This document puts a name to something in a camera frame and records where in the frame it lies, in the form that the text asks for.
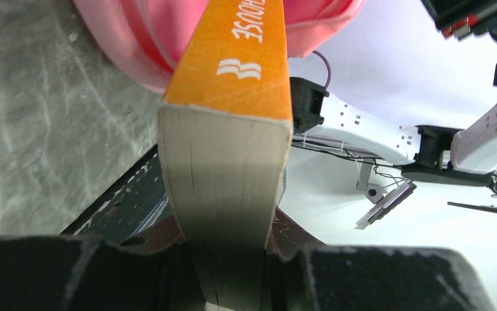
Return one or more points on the small grey ribbed device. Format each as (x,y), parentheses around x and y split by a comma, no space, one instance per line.
(384,202)

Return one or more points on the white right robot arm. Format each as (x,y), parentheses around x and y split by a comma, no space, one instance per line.
(412,83)

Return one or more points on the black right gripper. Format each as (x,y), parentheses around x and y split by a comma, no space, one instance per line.
(461,19)

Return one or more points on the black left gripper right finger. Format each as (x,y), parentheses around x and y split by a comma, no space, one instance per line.
(287,237)

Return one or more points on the pink student backpack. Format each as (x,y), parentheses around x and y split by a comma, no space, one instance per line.
(146,39)

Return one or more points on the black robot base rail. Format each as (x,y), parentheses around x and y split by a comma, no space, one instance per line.
(130,205)

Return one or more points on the orange treehouse book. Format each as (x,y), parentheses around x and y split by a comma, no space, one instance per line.
(224,132)

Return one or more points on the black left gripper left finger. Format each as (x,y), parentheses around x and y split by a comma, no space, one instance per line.
(155,239)

